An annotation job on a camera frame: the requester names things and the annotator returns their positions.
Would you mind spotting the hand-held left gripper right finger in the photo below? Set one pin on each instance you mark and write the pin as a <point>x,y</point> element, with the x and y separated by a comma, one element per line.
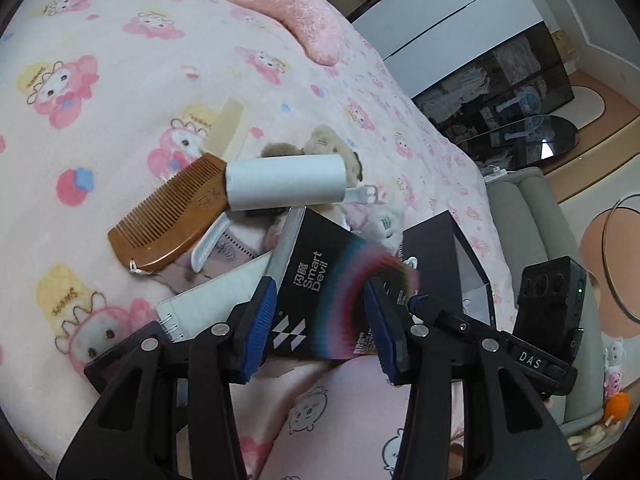
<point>385,335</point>

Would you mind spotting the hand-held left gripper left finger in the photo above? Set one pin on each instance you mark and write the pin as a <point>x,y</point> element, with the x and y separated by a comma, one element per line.
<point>257,332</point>

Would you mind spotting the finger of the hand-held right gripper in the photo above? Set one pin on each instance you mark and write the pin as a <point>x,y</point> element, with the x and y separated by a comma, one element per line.
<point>450,319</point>

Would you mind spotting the white spiral notebook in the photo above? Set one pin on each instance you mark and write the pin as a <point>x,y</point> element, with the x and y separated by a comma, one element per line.
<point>215,295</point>

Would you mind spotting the black container box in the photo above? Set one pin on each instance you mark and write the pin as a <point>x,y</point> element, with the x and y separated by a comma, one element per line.
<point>430,255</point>

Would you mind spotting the black rainbow print box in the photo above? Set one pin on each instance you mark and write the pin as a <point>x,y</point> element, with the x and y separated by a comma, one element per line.
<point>320,270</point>

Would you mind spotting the grey upholstered bench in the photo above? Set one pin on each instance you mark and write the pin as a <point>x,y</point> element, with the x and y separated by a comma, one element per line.
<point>530,220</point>

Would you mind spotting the dusty pink pouch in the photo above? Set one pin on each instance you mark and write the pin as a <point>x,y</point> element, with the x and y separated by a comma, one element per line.
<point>235,252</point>

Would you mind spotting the pink cartoon face cloth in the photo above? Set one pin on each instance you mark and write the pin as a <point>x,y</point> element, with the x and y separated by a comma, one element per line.
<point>340,410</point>

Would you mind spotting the small pink white plush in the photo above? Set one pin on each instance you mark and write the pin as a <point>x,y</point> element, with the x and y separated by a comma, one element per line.
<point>614,370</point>

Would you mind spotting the white plastic comb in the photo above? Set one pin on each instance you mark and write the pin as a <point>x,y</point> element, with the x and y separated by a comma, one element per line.
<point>207,242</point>

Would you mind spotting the white plush toy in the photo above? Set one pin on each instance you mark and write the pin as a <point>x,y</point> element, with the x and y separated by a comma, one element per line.
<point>385,220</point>

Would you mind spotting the orange toy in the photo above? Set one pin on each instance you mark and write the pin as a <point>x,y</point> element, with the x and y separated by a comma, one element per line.
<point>619,405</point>

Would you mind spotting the brown wooden comb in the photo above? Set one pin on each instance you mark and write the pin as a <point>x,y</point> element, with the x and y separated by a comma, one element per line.
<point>165,220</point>

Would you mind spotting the white lint roller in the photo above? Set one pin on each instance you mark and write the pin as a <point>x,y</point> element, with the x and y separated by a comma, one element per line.
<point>285,180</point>

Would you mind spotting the brown teddy bear plush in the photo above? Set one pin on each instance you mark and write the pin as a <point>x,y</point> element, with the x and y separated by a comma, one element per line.
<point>325,142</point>

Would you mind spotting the beige comb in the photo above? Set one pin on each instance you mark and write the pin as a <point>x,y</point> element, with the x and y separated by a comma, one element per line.
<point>225,130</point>

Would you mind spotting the dark glass cabinet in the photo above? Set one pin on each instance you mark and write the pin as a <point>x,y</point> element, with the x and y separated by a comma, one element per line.
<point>500,85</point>

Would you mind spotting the pink cartoon printed blanket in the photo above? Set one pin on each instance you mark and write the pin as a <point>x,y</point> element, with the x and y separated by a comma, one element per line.
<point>125,85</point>

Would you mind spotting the white wardrobe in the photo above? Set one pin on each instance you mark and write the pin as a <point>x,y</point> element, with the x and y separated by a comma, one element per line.
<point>450,10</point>

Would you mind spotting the pink plush pillow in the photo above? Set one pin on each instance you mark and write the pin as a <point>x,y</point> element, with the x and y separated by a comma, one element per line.
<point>310,25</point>

